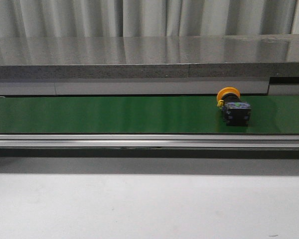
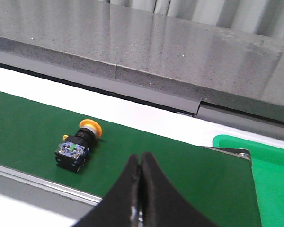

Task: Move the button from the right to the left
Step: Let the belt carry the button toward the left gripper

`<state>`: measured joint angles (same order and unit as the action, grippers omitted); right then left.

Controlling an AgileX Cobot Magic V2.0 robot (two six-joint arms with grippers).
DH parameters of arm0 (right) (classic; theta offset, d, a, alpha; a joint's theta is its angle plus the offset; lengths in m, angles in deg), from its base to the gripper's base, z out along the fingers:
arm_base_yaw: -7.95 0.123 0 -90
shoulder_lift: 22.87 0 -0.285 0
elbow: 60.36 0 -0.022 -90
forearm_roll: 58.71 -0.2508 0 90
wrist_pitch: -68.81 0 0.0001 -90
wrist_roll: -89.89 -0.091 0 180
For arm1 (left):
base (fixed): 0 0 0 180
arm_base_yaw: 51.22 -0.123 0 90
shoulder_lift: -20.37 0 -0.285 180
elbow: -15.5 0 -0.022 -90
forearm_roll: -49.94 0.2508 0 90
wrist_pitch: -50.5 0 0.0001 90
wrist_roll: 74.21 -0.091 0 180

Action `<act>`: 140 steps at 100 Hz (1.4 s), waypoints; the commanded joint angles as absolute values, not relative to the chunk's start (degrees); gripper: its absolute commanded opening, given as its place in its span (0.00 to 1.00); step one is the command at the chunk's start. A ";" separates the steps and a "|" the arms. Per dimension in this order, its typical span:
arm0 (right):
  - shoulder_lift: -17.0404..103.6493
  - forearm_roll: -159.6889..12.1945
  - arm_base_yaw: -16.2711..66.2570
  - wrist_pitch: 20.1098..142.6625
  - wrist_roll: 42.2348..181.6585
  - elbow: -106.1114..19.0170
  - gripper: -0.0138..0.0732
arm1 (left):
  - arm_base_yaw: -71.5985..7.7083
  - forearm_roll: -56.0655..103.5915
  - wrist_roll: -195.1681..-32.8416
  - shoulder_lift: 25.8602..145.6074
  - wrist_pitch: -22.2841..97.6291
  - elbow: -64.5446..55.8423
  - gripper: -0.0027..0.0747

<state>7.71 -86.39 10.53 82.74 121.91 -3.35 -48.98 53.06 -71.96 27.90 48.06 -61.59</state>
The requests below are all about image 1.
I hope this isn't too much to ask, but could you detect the yellow black push button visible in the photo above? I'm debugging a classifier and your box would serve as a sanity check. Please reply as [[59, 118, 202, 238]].
[[216, 87, 251, 126]]

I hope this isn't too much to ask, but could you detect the green conveyor belt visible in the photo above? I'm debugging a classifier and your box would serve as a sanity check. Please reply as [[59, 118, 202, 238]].
[[0, 96, 299, 134]]

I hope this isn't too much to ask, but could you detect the grey stone slab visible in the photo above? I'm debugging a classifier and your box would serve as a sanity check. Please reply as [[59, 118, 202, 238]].
[[0, 34, 299, 79]]

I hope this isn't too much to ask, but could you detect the grey curtain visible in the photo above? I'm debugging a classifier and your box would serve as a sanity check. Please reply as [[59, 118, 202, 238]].
[[0, 0, 299, 38]]

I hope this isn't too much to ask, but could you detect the rear aluminium conveyor rail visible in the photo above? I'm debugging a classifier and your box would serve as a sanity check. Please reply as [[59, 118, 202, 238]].
[[0, 77, 299, 96]]

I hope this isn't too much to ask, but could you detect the aluminium conveyor rail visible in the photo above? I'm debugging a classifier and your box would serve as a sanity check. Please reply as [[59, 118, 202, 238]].
[[0, 134, 299, 150], [0, 77, 299, 96]]

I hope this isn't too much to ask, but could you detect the front aluminium conveyor rail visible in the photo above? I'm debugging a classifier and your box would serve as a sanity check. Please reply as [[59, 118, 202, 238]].
[[0, 134, 299, 150]]

